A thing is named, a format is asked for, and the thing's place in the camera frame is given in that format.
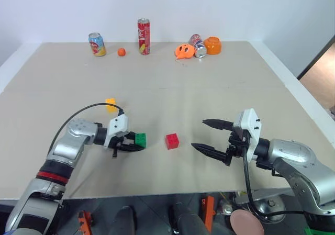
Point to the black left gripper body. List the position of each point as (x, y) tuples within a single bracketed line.
[(118, 143)]

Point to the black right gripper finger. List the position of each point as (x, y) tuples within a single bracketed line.
[(209, 150), (218, 124)]

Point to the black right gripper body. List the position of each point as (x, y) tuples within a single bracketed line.
[(236, 146)]

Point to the green toy brick cube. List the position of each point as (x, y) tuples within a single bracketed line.
[(141, 140)]

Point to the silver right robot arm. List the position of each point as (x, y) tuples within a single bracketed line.
[(290, 152)]

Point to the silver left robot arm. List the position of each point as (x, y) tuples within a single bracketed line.
[(69, 143)]

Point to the yellow toy brick cube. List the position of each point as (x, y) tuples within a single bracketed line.
[(111, 105)]

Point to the red toy brick cube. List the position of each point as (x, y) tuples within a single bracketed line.
[(172, 141)]

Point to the orange black clamp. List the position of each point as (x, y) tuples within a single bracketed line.
[(209, 214), (85, 223)]

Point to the silver round metal base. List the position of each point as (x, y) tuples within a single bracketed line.
[(269, 206)]

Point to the dark rounded shape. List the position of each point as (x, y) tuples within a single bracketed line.
[(123, 222), (188, 220)]

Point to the orange plastic bowl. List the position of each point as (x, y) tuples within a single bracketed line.
[(213, 46)]

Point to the pink round disc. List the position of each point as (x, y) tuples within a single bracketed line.
[(247, 223)]

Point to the red blue silver soda can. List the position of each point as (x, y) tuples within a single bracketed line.
[(199, 46)]

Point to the orange plastic toy with holes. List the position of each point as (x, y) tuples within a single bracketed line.
[(184, 51)]

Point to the small orange ball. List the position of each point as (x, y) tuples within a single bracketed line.
[(121, 52)]

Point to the blue yellow fruit drink can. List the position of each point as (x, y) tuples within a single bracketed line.
[(97, 45)]

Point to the tall red drink can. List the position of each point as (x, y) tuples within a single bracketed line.
[(144, 37)]

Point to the green plastic object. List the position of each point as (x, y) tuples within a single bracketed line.
[(318, 232)]

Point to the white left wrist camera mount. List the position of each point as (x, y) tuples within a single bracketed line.
[(117, 125)]

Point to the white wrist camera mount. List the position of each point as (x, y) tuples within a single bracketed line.
[(117, 125), (251, 130)]

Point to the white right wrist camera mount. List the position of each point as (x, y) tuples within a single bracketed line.
[(251, 130)]

